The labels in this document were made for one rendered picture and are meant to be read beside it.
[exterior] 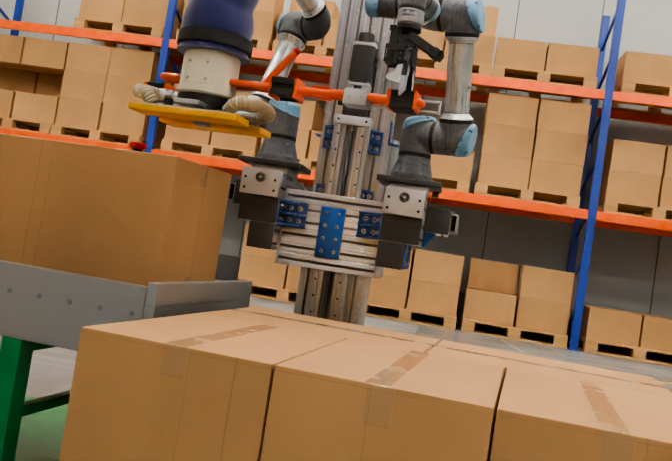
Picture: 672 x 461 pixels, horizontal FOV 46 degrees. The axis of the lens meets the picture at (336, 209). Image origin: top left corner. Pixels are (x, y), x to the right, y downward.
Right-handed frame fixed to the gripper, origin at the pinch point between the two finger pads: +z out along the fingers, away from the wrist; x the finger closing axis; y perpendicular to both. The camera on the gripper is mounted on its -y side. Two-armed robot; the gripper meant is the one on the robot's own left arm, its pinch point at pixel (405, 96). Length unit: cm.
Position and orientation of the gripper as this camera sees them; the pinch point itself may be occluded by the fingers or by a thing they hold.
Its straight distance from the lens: 224.5
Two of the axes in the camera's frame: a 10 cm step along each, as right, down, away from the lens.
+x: -2.7, -0.9, -9.6
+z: -1.6, 9.9, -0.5
